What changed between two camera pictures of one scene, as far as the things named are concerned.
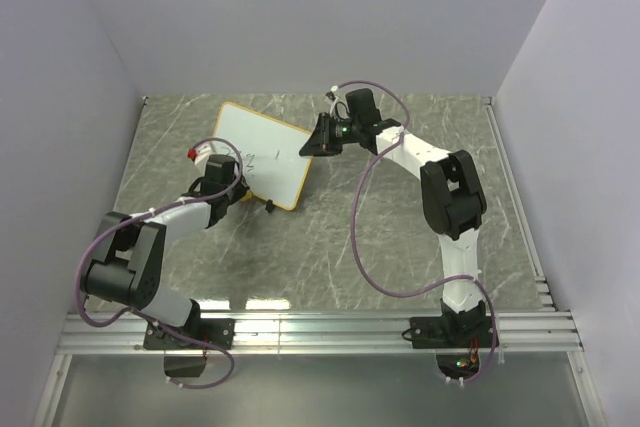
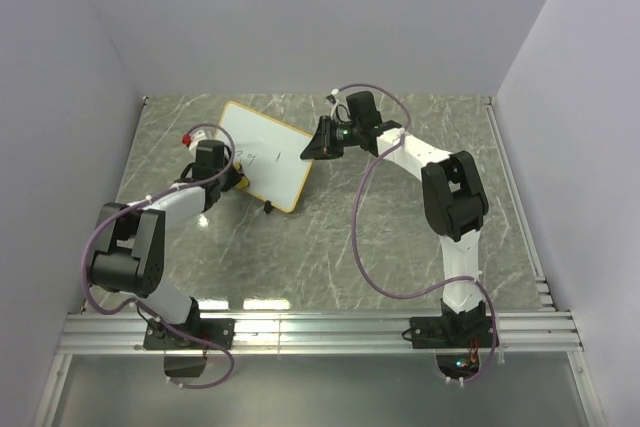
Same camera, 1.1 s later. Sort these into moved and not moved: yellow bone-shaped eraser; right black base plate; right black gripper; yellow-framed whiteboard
Moved: yellow bone-shaped eraser
Not moved: right black base plate; right black gripper; yellow-framed whiteboard
